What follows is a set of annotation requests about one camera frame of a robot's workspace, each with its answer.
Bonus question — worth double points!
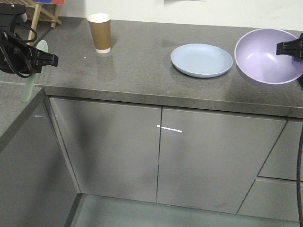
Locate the grey cabinet door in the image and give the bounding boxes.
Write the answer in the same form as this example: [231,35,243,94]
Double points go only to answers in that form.
[157,107,286,213]
[50,97,161,202]

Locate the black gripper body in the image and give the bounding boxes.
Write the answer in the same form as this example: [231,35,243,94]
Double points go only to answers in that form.
[0,30,42,73]

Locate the brown paper cup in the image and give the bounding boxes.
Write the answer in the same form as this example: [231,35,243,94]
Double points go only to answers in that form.
[87,13,112,54]

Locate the white paper sheet on wall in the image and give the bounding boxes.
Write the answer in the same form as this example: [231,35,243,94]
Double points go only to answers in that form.
[165,0,208,2]

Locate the grey cabinet door left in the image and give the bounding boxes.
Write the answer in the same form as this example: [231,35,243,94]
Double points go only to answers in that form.
[50,97,161,202]

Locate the grey cabinet drawers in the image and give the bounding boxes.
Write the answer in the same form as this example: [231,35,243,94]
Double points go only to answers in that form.
[238,119,303,222]

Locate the pale green plastic spoon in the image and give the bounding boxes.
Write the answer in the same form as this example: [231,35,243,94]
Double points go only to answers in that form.
[20,40,48,103]

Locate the grey cabinet door right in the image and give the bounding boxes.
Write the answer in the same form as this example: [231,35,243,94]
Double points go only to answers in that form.
[157,107,286,213]

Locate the light blue plastic plate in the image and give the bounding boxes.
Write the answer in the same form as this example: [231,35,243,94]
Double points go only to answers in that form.
[170,44,233,78]

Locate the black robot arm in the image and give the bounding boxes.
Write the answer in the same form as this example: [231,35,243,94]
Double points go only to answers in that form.
[0,3,59,78]

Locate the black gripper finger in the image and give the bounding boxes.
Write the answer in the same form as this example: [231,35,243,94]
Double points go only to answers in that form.
[276,34,303,57]
[36,49,59,62]
[293,57,303,62]
[37,60,58,67]

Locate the lilac plastic bowl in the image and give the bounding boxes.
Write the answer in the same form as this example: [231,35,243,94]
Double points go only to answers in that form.
[234,28,303,85]

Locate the wooden folding stand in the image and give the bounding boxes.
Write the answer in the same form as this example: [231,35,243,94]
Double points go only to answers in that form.
[24,0,62,30]

